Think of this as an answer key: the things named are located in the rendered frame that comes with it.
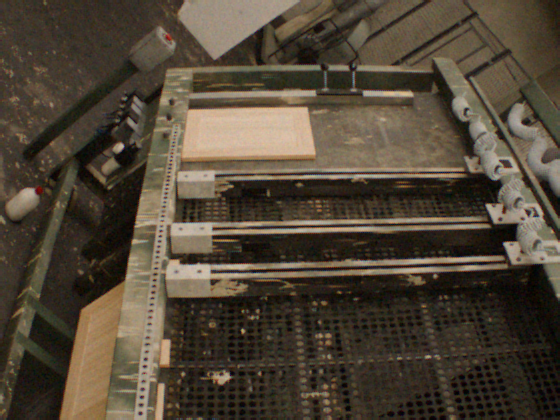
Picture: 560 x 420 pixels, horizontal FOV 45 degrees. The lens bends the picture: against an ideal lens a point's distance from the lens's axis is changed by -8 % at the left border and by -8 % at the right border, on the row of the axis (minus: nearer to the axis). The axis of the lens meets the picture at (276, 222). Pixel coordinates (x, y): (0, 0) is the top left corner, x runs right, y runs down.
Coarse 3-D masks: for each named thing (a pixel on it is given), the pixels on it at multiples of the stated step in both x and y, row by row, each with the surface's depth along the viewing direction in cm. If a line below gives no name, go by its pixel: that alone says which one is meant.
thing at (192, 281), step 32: (480, 256) 207; (512, 256) 202; (544, 256) 201; (192, 288) 201; (224, 288) 202; (256, 288) 202; (288, 288) 203; (320, 288) 203; (352, 288) 204; (384, 288) 205; (416, 288) 205; (448, 288) 206
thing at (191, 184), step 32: (512, 160) 245; (192, 192) 241; (224, 192) 242; (256, 192) 242; (288, 192) 243; (320, 192) 243; (352, 192) 244; (384, 192) 245; (416, 192) 245; (448, 192) 246; (480, 192) 246
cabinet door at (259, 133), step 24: (192, 120) 283; (216, 120) 283; (240, 120) 283; (264, 120) 283; (288, 120) 283; (192, 144) 268; (216, 144) 268; (240, 144) 268; (264, 144) 268; (288, 144) 268; (312, 144) 268
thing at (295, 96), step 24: (192, 96) 296; (216, 96) 295; (240, 96) 295; (264, 96) 295; (288, 96) 296; (312, 96) 296; (336, 96) 297; (360, 96) 297; (384, 96) 297; (408, 96) 298
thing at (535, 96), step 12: (528, 84) 326; (528, 96) 320; (540, 96) 314; (540, 108) 309; (552, 108) 303; (504, 120) 333; (540, 120) 306; (552, 120) 298; (552, 132) 293; (360, 300) 270; (372, 300) 269; (384, 300) 268
